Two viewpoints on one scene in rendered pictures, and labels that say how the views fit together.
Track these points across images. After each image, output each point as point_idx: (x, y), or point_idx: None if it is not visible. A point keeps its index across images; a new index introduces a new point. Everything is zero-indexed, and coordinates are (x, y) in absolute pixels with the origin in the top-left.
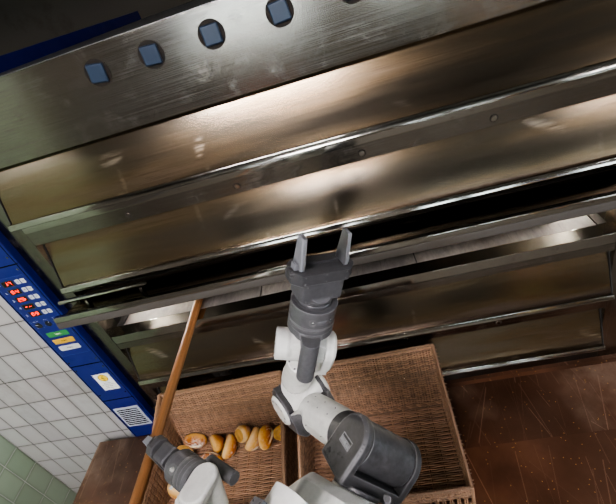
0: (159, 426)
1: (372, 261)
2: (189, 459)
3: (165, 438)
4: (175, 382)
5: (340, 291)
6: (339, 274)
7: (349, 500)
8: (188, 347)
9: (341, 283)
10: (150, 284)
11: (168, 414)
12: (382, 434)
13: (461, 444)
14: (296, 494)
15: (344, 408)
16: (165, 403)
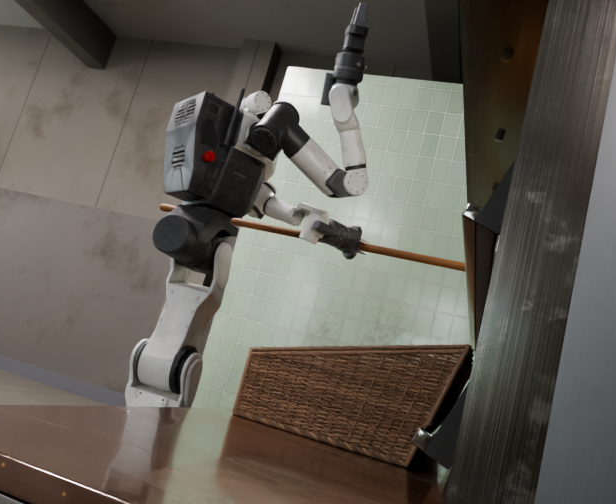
0: (375, 245)
1: (464, 130)
2: (336, 221)
3: (358, 229)
4: (415, 254)
5: (347, 42)
6: (348, 28)
7: (254, 117)
8: (456, 265)
9: (348, 36)
10: None
11: (386, 252)
12: (278, 108)
13: (302, 347)
14: (260, 91)
15: (313, 140)
16: (394, 249)
